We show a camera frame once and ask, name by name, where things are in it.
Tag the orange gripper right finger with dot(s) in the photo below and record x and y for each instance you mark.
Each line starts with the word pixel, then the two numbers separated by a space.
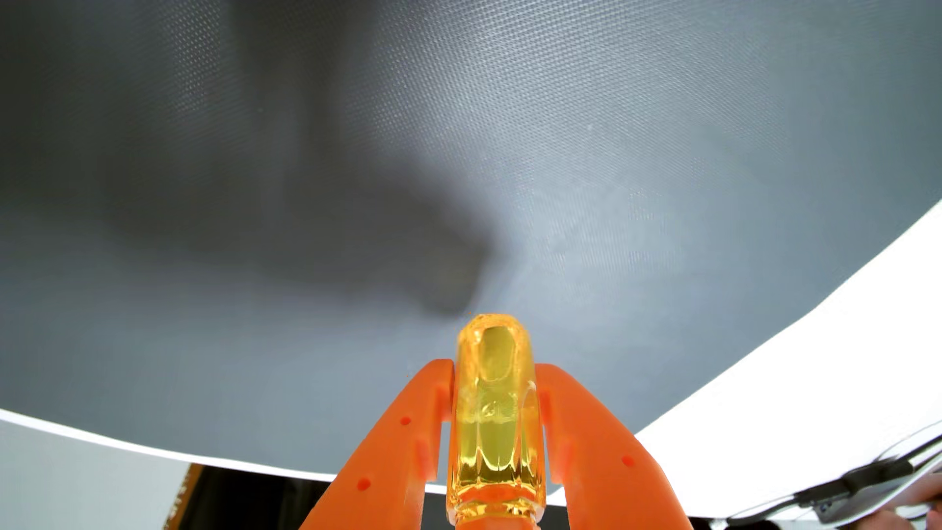
pixel 603 471

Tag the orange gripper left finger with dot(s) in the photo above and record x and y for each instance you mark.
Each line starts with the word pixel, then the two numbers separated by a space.
pixel 390 456

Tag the yellow eyedrops bottle orange cap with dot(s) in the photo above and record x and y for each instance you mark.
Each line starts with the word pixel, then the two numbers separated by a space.
pixel 497 412

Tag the person's hand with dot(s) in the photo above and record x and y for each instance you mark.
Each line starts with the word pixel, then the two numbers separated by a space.
pixel 920 508

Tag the brown wooden board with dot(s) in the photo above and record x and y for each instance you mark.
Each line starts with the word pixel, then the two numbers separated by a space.
pixel 184 500

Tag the grey textured mat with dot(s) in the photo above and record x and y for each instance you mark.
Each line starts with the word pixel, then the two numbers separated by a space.
pixel 589 147

